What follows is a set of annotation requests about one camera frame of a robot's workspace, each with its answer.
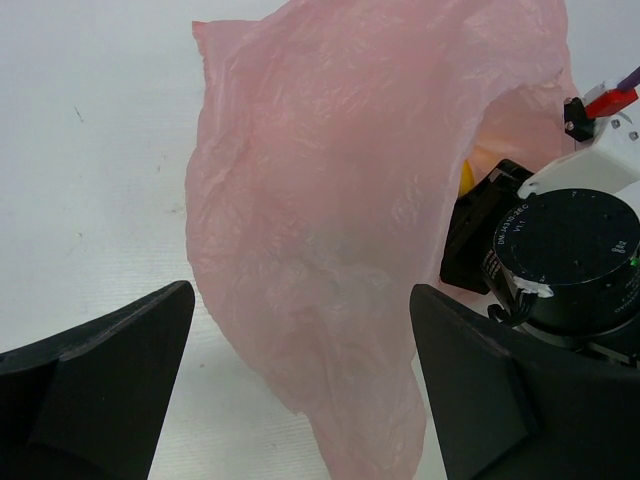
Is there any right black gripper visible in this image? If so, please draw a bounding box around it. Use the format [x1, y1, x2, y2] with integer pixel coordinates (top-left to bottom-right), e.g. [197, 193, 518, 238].
[440, 160, 639, 368]

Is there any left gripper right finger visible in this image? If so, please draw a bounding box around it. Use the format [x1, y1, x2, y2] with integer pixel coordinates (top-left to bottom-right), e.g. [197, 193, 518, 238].
[410, 285, 639, 479]

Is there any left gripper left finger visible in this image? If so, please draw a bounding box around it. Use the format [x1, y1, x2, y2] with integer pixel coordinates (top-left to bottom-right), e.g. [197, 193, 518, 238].
[1, 281, 195, 479]

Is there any orange fake peach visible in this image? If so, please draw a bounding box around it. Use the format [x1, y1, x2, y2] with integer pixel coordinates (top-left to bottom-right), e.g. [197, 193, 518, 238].
[457, 160, 475, 199]

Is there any pink plastic bag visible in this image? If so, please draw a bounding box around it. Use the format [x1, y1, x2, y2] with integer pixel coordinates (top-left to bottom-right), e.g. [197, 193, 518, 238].
[186, 1, 575, 479]

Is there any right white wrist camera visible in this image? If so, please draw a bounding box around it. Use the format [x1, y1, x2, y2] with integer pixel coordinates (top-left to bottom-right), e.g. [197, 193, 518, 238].
[518, 73, 639, 199]

